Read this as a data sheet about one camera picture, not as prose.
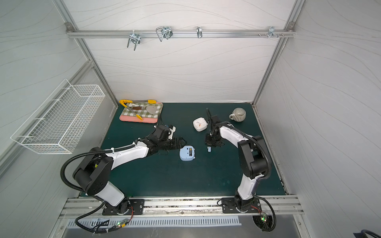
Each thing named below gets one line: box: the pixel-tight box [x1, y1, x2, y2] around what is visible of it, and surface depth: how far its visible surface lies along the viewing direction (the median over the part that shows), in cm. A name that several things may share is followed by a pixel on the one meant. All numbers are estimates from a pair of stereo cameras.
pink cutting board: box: [119, 102, 164, 124], surface depth 113 cm
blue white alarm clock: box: [179, 145, 196, 162], surface depth 91 cm
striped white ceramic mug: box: [229, 107, 247, 122], surface depth 107 cm
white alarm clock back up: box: [192, 117, 209, 132], surface depth 106 cm
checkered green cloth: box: [122, 102, 164, 119], surface depth 117 cm
